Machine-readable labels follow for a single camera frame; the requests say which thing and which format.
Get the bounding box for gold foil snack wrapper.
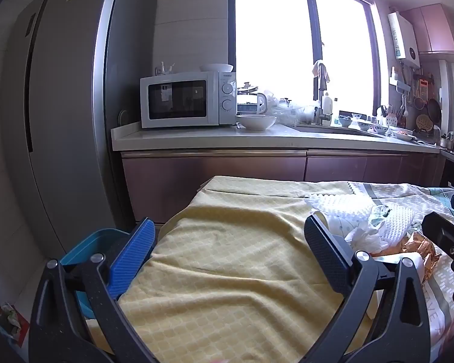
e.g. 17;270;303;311
378;231;441;285

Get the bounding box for yellow and white printed tablecloth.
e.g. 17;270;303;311
85;175;454;363

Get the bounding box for steel kitchen faucet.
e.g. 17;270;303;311
313;76;334;126

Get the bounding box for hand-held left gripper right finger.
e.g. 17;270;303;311
304;214;434;363

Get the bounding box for crumpled white tissue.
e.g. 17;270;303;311
344;219;388;255

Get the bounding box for white water heater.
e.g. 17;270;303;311
387;11;420;61

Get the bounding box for pink wall cabinet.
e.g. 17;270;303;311
409;4;454;55

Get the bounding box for white electric kettle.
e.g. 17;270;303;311
238;91;268;116

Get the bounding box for row of patterned small bowls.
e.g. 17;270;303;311
338;113;390;135

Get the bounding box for teal plastic bin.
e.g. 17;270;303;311
59;228;137;320

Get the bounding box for white microwave oven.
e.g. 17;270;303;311
140;71;238;129

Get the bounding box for countertop utensil holder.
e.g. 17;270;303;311
376;104;407;127

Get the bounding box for red and white packaging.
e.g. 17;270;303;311
0;299;31;348

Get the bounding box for brown kitchen counter cabinet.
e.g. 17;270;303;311
111;123;445;227

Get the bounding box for white dotted tissue packet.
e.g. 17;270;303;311
318;213;349;243

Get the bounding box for large white bowl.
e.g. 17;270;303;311
236;114;278;131

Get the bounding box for steel kitchen sink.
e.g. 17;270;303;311
295;123;383;139

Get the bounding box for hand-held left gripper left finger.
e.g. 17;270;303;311
28;217;160;363

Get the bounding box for clear plastic wrapper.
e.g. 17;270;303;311
367;204;393;222

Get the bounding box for grey refrigerator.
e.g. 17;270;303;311
0;0;160;243

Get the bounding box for white foam fruit net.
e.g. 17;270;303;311
380;206;416;246
306;193;373;220

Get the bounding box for large kitchen window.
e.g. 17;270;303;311
227;0;383;123

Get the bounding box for hanging kitchen utensils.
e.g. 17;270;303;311
389;66;443;131

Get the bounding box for pile of glass dishes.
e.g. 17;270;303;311
265;91;315;125

